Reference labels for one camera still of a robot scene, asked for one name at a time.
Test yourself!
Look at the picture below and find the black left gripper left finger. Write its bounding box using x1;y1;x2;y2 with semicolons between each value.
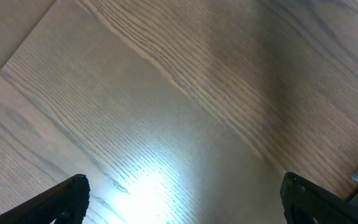
0;174;90;224

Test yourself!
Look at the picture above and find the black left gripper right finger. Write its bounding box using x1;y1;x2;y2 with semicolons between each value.
280;172;358;224

